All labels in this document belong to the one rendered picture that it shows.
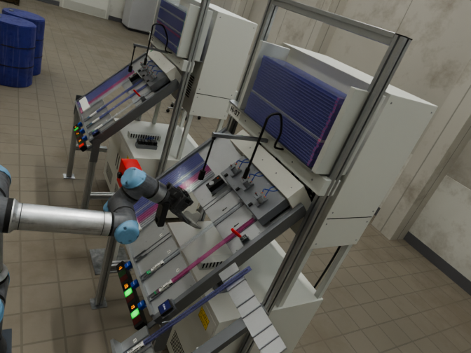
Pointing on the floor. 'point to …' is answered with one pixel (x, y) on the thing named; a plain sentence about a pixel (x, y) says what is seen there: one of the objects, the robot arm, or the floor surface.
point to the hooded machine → (139, 15)
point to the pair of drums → (20, 47)
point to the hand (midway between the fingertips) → (193, 218)
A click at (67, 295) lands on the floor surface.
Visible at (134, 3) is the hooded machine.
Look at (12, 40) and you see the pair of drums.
